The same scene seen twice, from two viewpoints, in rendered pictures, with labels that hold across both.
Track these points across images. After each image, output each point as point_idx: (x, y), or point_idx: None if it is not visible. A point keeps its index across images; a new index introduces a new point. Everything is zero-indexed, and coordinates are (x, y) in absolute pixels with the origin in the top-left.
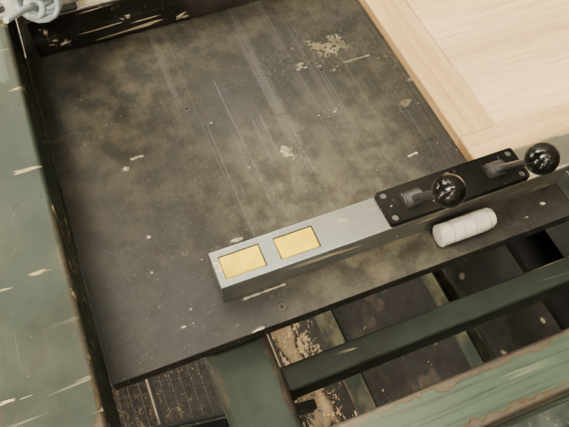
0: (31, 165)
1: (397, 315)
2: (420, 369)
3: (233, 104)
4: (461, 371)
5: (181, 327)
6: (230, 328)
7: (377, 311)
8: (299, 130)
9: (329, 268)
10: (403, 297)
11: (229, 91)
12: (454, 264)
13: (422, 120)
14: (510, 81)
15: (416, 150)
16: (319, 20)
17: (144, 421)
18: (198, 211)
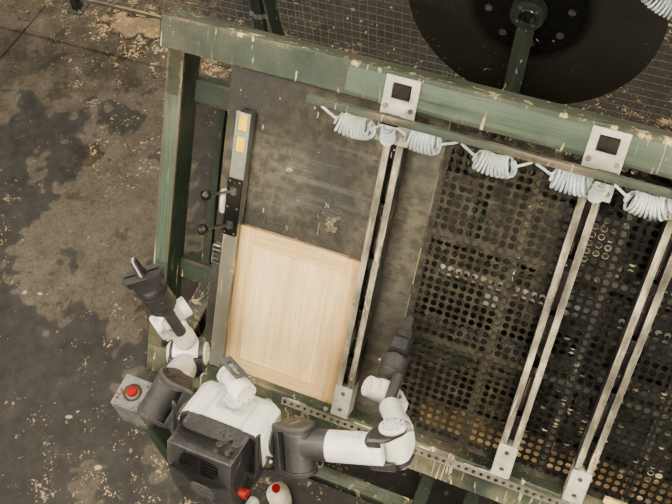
0: (297, 78)
1: (457, 202)
2: None
3: (322, 166)
4: None
5: (241, 89)
6: (232, 104)
7: (476, 194)
8: (296, 181)
9: None
10: (461, 215)
11: (330, 170)
12: (438, 257)
13: (275, 226)
14: (269, 268)
15: (264, 213)
16: (347, 232)
17: None
18: (281, 122)
